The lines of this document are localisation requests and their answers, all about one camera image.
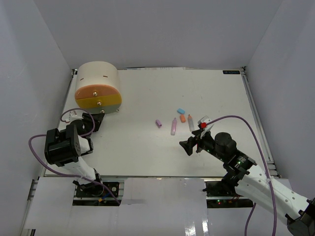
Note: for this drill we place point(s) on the purple highlighter body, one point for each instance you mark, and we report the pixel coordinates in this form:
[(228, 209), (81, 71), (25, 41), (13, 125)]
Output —
[(173, 127)]

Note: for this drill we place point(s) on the cream round drawer cabinet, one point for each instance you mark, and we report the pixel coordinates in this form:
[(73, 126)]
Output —
[(97, 72)]

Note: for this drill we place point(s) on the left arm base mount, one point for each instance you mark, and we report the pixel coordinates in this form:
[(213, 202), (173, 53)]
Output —
[(100, 198)]

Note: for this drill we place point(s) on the orange top drawer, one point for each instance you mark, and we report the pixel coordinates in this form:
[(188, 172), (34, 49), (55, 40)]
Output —
[(95, 90)]

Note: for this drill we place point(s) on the yellow drawer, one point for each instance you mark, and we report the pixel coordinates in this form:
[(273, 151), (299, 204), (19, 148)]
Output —
[(93, 102)]

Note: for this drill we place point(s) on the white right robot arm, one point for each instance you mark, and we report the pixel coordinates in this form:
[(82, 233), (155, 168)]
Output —
[(245, 178)]

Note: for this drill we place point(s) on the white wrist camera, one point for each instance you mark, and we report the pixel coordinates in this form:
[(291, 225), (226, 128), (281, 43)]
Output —
[(204, 125), (74, 115)]

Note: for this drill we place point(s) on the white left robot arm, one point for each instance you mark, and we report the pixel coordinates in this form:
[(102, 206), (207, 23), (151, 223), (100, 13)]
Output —
[(66, 148)]

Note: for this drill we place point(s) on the dark table corner label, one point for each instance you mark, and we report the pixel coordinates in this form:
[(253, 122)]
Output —
[(231, 72)]

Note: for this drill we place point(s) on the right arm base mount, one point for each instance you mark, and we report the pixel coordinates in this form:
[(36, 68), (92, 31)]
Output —
[(217, 196)]

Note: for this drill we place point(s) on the purple highlighter cap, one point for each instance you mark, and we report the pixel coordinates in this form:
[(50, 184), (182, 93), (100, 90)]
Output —
[(158, 123)]

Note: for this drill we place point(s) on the light blue highlighter cap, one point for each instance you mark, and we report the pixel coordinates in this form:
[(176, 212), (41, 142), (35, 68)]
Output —
[(180, 111)]

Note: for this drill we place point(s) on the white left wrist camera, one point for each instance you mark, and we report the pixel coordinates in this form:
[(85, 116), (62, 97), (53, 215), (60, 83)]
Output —
[(74, 115)]

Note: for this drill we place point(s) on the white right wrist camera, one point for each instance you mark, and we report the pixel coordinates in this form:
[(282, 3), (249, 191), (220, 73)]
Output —
[(204, 125)]

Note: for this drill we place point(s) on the grey-green bottom drawer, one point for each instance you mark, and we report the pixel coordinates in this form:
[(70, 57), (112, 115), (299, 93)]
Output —
[(104, 109)]

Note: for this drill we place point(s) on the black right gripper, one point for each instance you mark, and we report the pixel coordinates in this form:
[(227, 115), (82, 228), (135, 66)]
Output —
[(188, 145)]

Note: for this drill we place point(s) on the orange highlighter cap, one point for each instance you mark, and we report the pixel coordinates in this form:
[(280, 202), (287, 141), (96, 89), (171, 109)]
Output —
[(182, 118)]

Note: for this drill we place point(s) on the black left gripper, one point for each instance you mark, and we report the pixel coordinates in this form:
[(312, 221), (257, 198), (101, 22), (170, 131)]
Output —
[(98, 117)]

